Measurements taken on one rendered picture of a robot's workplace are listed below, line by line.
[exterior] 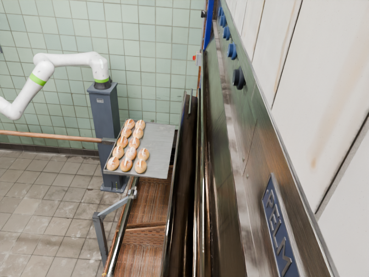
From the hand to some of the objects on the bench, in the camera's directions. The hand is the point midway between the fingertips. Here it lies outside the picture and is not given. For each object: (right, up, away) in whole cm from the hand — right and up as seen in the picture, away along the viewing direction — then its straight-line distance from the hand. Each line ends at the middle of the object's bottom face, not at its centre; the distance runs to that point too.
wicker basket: (+121, -95, -14) cm, 155 cm away
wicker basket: (+124, -62, +32) cm, 142 cm away
